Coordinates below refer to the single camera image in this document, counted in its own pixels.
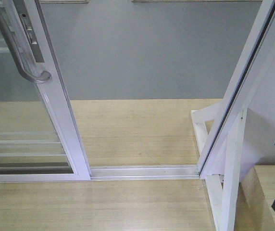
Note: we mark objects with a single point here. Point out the white door frame post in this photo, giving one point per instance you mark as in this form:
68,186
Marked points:
243,130

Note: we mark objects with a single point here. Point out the aluminium floor door track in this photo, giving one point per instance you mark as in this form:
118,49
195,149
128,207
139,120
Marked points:
156,172

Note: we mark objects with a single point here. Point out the grey metal door handle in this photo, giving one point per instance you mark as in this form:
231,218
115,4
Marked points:
17,57

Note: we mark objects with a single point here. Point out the white wooden support brace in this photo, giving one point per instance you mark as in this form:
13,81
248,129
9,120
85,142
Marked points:
213,182

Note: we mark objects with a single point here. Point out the grey door lock plate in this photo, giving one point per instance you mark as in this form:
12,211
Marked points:
31,37

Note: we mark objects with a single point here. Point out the white framed sliding glass door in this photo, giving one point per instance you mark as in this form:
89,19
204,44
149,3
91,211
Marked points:
39,138

